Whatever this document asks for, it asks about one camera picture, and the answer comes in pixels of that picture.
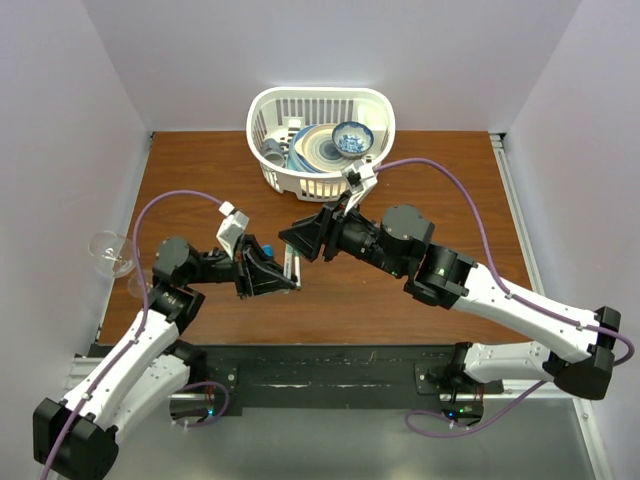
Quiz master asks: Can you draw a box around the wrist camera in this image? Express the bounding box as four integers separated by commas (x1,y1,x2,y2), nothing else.
341,160,378,212
216,201,249,258

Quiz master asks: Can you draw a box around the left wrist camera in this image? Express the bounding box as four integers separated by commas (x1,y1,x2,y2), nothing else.
216,201,249,258

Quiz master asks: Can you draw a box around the white plastic dish basket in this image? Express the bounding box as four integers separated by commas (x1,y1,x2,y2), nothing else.
246,87,396,202

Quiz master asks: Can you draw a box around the white pen green tip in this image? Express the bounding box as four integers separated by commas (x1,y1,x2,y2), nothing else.
292,251,301,290

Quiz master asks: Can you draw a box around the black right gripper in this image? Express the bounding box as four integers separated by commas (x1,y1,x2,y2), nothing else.
278,190,406,277

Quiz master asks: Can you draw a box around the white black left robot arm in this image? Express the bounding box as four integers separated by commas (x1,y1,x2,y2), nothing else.
33,234,301,479

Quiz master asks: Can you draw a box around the grey blue mug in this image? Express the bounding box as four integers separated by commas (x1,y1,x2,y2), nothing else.
260,138,286,167

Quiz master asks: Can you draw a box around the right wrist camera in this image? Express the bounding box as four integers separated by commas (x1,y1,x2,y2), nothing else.
341,160,378,212

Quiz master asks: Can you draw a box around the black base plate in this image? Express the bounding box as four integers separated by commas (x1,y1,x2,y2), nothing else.
166,340,503,417

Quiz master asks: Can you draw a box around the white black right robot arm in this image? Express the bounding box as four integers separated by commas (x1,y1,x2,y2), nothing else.
278,202,621,400

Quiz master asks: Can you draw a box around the beige blue plate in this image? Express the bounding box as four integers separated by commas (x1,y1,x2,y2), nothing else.
285,123,353,173

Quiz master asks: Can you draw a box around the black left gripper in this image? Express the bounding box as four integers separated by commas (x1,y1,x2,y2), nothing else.
185,232,296,299

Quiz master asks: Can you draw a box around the aluminium frame rail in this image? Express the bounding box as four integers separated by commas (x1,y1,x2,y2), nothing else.
489,133,614,479

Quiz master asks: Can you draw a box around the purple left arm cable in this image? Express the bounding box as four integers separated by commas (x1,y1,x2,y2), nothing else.
39,191,231,480

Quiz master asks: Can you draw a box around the clear wine glass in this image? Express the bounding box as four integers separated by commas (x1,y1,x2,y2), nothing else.
88,231,135,278

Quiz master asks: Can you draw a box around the blue patterned bowl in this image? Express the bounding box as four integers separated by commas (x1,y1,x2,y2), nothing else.
331,121,375,159

